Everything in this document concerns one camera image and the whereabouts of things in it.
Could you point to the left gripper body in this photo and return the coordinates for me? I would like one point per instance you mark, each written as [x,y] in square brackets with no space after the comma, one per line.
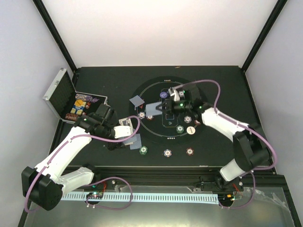
[112,145]

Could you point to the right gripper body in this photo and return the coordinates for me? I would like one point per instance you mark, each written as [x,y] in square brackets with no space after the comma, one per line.
[182,108]

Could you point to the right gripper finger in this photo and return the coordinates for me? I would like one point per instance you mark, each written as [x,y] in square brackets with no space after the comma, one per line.
[161,105]
[163,110]

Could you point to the purple round button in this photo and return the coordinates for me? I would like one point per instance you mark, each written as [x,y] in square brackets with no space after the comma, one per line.
[163,94]

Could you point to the blue playing card deck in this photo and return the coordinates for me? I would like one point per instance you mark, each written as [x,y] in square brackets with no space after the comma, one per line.
[134,142]

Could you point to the white round dealer button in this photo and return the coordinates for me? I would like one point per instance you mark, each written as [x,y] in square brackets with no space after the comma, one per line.
[191,130]

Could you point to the green poker chip stack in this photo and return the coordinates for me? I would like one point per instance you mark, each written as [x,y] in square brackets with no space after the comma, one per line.
[143,150]

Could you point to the blue white poker chip stack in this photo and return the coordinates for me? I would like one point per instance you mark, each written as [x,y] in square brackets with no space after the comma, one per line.
[167,153]

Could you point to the red brown poker chip stack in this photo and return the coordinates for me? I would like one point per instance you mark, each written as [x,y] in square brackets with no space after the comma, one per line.
[189,151]

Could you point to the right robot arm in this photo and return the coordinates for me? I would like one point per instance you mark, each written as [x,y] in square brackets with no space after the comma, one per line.
[250,148]

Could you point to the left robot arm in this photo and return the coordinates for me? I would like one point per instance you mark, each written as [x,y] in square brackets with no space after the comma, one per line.
[45,184]

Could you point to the round black poker mat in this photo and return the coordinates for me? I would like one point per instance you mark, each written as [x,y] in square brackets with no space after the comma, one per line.
[162,128]

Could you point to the left base circuit board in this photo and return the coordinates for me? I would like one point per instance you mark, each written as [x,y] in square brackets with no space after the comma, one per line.
[94,195]

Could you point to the base circuit board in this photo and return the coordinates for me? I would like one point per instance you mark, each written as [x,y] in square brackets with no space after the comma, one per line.
[94,195]
[229,197]

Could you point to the aluminium poker chip case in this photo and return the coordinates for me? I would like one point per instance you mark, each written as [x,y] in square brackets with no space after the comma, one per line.
[66,102]

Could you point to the right base circuit board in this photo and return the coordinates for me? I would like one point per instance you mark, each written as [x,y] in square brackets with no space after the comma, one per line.
[229,197]

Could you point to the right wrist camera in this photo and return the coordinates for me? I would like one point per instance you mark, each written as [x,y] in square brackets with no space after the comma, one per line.
[174,94]

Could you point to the white slotted cable duct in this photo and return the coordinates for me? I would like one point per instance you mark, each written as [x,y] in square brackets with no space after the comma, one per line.
[146,197]

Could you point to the black aluminium rail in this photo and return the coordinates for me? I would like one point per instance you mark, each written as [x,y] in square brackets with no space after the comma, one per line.
[164,176]

